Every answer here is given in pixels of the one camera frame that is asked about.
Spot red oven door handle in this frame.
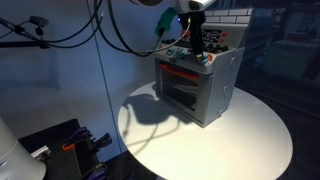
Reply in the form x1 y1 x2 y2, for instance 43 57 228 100
159 63 201 81

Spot black webcam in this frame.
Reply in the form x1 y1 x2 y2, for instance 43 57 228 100
28 15 50 28

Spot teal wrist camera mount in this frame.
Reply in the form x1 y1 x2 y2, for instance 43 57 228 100
154 6 179 37

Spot black burner grate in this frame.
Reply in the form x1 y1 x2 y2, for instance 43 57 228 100
201 42 230 55
161 38 194 50

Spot black tool rack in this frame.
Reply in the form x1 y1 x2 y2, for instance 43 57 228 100
18 118 113 180

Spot gray toy stove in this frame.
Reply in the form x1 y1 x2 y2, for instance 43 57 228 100
153 8 254 129

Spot thin gray camera cable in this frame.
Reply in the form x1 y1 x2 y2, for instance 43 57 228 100
143 18 192 56

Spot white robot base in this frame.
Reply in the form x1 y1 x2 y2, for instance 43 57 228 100
0 116 47 180

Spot purple handled pliers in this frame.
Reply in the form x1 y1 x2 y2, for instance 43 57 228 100
87 165 108 180
65 126 92 145

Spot black cable with connector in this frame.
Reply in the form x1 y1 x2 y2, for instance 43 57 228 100
0 16 42 41

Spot dark background cabinet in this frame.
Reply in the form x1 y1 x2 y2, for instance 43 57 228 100
261 13 320 83

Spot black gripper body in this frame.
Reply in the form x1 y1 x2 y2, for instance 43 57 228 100
179 10 207 36

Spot silver metal tool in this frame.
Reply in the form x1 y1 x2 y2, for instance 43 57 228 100
30 145 52 160

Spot blue stove knob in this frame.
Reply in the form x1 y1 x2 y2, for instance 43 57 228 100
166 46 177 57
197 54 210 66
175 48 187 59

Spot thin black webcam cable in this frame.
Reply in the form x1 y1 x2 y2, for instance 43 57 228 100
0 20 31 40

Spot black handled pliers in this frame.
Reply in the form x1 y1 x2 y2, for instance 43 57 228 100
90 132 113 149

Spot orange clamp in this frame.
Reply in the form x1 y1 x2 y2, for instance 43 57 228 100
62 143 76 152

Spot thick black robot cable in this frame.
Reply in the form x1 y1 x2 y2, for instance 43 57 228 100
106 0 161 58
41 0 105 50

